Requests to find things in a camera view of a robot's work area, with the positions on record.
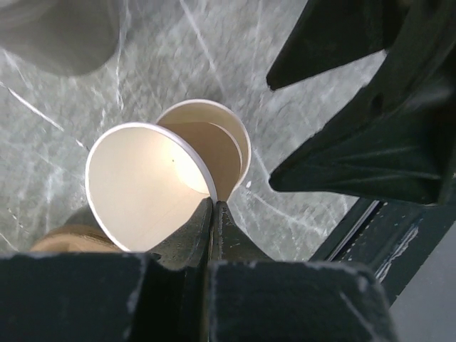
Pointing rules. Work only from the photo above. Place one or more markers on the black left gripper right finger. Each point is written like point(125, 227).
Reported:
point(229, 244)

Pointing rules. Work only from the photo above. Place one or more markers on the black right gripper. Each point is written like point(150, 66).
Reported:
point(329, 34)

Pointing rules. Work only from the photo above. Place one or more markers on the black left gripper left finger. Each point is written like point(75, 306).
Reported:
point(185, 250)

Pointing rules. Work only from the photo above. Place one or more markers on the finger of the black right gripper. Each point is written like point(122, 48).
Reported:
point(379, 148)

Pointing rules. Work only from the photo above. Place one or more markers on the paper coffee cup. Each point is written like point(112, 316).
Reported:
point(217, 135)
point(143, 182)

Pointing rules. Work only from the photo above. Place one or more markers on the cardboard cup carrier tray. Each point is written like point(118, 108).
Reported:
point(75, 238)

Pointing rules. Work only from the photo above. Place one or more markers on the grey straw holder cup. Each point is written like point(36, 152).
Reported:
point(66, 38)

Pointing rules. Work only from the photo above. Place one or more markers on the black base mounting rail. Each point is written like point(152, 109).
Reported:
point(389, 238)

